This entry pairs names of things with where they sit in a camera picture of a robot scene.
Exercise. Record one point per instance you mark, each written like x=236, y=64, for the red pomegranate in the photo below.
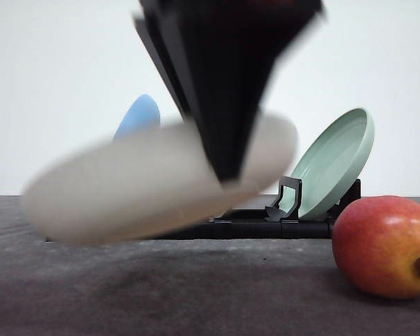
x=377, y=242

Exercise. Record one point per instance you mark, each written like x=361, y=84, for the green plate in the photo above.
x=331, y=163

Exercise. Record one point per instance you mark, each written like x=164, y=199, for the white plate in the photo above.
x=140, y=183

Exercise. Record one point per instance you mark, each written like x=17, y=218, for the blue plate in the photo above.
x=142, y=115

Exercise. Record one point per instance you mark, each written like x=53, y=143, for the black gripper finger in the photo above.
x=218, y=58

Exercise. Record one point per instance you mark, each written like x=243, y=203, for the black plate rack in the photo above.
x=285, y=221

